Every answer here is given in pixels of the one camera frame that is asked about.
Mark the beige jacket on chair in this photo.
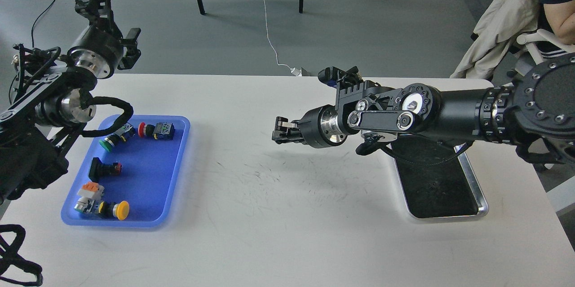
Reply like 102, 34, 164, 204
450, 0, 541, 79

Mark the black red push button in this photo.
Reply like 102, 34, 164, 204
88, 157, 123, 183

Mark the yellow push button switch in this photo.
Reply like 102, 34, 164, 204
74, 200, 131, 220

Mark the orange white contact block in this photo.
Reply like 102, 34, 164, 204
77, 181, 105, 200

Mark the blue plastic tray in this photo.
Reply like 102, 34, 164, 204
60, 115, 191, 228

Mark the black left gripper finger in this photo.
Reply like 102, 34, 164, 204
75, 0, 123, 39
118, 28, 142, 70

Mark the black floor cable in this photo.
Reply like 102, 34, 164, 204
29, 0, 66, 49

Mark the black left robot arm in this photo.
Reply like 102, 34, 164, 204
0, 0, 141, 203

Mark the white floor cable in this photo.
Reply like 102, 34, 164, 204
218, 0, 310, 76

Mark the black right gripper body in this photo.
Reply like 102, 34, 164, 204
294, 105, 348, 149

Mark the red push button switch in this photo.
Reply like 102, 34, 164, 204
137, 123, 175, 141

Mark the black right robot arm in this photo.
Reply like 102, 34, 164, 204
272, 53, 575, 165

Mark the silver metal tray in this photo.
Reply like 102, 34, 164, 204
390, 136, 489, 222

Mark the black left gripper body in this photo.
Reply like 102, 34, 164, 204
67, 26, 131, 79

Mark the green push button switch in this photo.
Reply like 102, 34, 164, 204
98, 123, 136, 152

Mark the white chair frame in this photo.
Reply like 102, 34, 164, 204
507, 29, 575, 78

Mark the seated person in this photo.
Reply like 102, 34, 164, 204
536, 0, 575, 58

